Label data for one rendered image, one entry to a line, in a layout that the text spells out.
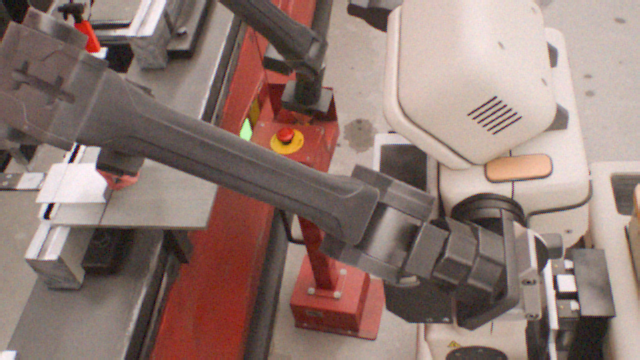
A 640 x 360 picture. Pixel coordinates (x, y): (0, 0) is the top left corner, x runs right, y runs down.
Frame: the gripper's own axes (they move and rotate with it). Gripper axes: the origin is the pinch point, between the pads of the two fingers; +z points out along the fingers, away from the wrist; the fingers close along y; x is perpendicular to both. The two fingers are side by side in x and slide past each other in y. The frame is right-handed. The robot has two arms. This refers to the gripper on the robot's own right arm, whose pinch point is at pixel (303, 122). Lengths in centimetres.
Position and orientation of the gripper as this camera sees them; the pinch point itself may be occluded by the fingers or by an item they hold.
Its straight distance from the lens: 158.9
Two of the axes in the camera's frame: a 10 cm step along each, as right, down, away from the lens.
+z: -1.2, 5.8, 8.1
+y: -9.6, -2.6, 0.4
